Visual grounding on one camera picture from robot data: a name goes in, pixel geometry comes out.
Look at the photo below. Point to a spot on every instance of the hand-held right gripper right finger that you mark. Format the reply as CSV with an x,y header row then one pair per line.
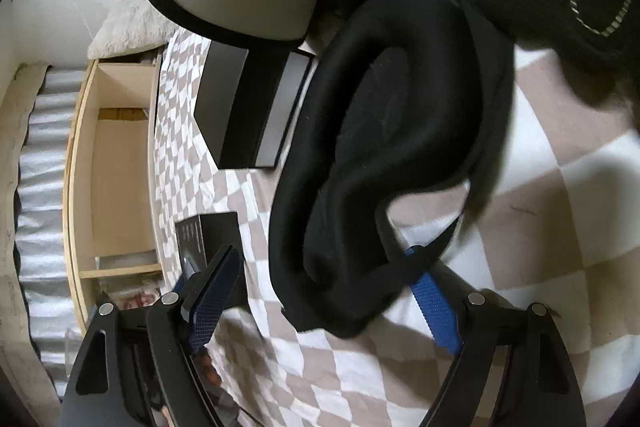
x,y
437,312

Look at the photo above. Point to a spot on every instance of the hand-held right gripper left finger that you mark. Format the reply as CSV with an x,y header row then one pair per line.
x,y
210,302

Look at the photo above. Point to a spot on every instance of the black padded fabric pouch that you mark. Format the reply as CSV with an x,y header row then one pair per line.
x,y
325,207

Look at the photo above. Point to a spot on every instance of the small black product box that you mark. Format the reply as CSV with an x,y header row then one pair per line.
x,y
210,229

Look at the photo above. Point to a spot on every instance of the wooden bedside shelf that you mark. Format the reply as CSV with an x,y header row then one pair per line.
x,y
120,187

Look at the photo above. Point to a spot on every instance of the checkered blanket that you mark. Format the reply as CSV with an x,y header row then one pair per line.
x,y
550,207

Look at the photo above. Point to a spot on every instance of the silver foil insulation sheet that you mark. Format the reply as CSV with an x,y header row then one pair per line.
x,y
45,207

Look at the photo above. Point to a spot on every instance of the flat black box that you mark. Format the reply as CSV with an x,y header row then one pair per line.
x,y
225,107

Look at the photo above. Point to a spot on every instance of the white fluffy pillow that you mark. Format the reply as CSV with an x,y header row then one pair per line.
x,y
130,27

